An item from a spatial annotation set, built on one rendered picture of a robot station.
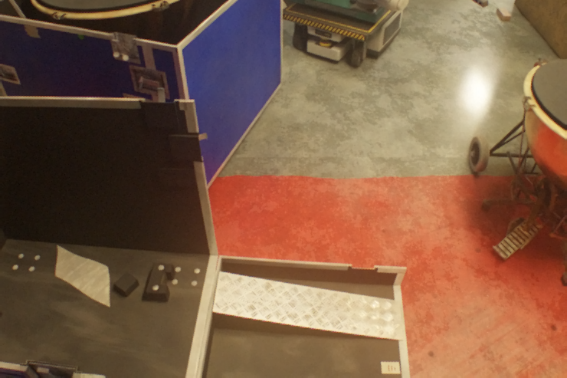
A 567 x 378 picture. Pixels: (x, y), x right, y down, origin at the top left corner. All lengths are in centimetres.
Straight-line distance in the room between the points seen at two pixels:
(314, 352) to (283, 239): 60
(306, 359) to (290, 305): 22
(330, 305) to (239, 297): 37
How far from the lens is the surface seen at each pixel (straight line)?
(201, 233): 194
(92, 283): 208
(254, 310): 192
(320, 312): 198
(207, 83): 206
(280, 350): 197
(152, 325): 191
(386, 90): 330
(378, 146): 282
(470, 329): 218
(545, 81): 215
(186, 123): 155
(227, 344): 198
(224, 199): 248
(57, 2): 233
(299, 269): 207
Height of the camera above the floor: 181
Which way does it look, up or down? 43 degrees down
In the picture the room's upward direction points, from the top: straight up
